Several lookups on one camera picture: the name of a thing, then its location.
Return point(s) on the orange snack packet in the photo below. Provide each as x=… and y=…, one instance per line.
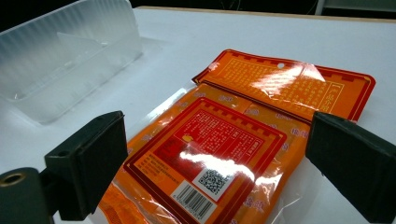
x=236, y=137

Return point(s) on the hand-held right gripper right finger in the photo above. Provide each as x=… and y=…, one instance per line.
x=351, y=161

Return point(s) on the clear plastic container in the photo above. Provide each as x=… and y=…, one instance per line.
x=62, y=56

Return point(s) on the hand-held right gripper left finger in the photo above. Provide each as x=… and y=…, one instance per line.
x=90, y=161

